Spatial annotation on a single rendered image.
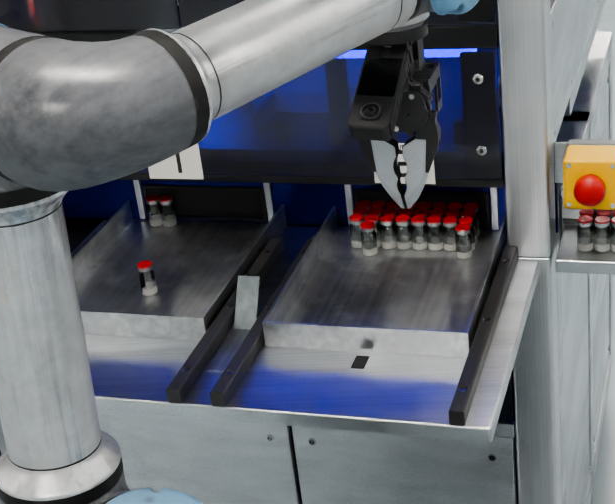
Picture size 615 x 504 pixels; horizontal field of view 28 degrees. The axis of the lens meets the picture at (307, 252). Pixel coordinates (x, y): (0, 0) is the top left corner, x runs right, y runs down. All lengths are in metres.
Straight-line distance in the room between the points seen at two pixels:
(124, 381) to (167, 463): 0.57
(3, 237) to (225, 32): 0.25
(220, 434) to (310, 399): 0.59
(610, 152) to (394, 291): 0.34
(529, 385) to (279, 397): 0.49
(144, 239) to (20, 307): 0.87
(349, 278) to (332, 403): 0.30
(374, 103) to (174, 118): 0.41
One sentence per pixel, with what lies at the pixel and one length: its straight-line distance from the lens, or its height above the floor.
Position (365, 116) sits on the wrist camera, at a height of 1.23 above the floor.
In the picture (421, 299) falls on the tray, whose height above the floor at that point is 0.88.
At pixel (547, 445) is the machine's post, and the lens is 1.91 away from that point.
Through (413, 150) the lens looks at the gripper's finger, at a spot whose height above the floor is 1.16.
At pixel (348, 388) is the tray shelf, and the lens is 1.49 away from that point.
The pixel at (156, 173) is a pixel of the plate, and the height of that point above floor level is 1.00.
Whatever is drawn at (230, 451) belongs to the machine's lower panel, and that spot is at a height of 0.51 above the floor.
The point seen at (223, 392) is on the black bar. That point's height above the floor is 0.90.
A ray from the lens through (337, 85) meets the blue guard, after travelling 1.70.
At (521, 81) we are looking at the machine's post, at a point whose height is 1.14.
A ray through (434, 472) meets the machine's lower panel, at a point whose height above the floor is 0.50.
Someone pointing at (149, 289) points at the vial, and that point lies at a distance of 1.75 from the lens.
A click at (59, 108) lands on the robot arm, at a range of 0.92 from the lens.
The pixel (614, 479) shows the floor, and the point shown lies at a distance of 2.78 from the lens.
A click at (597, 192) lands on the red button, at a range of 1.65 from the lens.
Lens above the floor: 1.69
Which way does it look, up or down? 27 degrees down
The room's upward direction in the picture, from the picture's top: 7 degrees counter-clockwise
